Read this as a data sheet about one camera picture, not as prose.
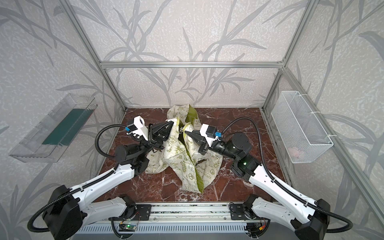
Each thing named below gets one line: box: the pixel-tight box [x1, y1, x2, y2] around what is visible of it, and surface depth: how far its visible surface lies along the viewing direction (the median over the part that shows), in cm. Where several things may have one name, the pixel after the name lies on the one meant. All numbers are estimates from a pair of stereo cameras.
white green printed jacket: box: [145, 104, 223, 194], surface depth 69 cm
